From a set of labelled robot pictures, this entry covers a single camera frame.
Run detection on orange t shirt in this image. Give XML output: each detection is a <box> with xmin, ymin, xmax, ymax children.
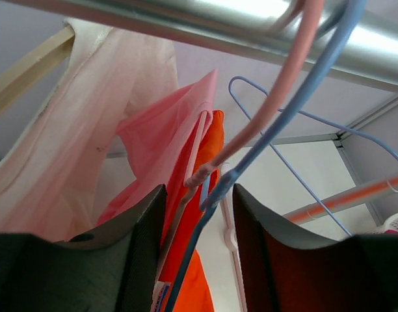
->
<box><xmin>159</xmin><ymin>110</ymin><xmax>224</xmax><ymax>311</ymax></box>

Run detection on light blue wire hanger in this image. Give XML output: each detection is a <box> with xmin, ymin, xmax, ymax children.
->
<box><xmin>228</xmin><ymin>75</ymin><xmax>398</xmax><ymax>237</ymax></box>
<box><xmin>165</xmin><ymin>1</ymin><xmax>365</xmax><ymax>311</ymax></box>

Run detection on pink wire hanger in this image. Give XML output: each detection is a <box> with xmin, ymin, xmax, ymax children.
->
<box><xmin>184</xmin><ymin>0</ymin><xmax>325</xmax><ymax>189</ymax></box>

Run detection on pink t shirt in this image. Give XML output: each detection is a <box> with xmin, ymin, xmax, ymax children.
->
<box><xmin>97</xmin><ymin>70</ymin><xmax>224</xmax><ymax>224</ymax></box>

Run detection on cream white t shirt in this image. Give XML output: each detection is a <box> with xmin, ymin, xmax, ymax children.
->
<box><xmin>0</xmin><ymin>18</ymin><xmax>178</xmax><ymax>241</ymax></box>

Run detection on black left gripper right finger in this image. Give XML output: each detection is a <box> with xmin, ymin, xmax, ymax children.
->
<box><xmin>233</xmin><ymin>184</ymin><xmax>398</xmax><ymax>311</ymax></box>

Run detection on beige wooden hanger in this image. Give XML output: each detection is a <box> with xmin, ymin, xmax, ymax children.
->
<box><xmin>0</xmin><ymin>26</ymin><xmax>75</xmax><ymax>115</ymax></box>

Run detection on metal clothes rack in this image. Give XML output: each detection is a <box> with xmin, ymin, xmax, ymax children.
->
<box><xmin>0</xmin><ymin>0</ymin><xmax>398</xmax><ymax>312</ymax></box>

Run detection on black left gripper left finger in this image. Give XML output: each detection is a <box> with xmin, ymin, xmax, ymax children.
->
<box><xmin>0</xmin><ymin>185</ymin><xmax>167</xmax><ymax>311</ymax></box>

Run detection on white plastic laundry basket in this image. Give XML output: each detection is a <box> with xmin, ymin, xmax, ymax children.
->
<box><xmin>368</xmin><ymin>213</ymin><xmax>398</xmax><ymax>234</ymax></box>

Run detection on magenta t shirt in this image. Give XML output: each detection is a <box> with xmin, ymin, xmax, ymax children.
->
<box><xmin>384</xmin><ymin>228</ymin><xmax>398</xmax><ymax>234</ymax></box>

